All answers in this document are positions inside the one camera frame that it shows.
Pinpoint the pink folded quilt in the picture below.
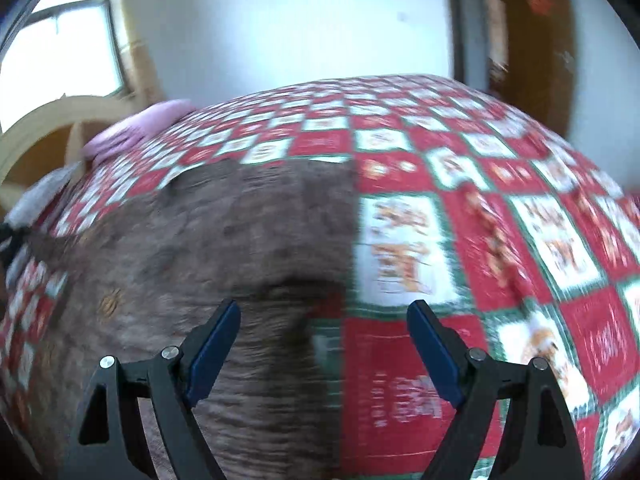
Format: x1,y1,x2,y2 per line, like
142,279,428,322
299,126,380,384
82,99,193,163

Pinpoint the window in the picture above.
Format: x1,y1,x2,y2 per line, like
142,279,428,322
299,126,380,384
0,0,126,133

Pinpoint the red checked printed blanket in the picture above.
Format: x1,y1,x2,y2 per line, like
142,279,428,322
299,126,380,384
0,74,640,480

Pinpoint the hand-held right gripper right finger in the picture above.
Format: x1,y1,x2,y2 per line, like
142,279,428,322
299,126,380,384
406,299,586,480

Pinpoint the brown wooden door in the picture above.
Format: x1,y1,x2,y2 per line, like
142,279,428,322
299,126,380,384
445,0,576,136

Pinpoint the grey cloth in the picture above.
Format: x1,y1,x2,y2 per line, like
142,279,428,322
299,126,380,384
5,162,83,226

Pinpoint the brown knitted sweater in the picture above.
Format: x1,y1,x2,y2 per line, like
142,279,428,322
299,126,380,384
25,157,358,480

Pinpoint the beige curtain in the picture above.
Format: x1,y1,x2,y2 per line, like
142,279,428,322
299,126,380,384
112,0,168,106

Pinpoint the wooden headboard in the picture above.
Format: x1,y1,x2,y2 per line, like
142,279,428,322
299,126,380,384
0,95,146,211

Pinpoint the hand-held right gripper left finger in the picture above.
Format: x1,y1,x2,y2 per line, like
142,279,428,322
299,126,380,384
59,298,242,480

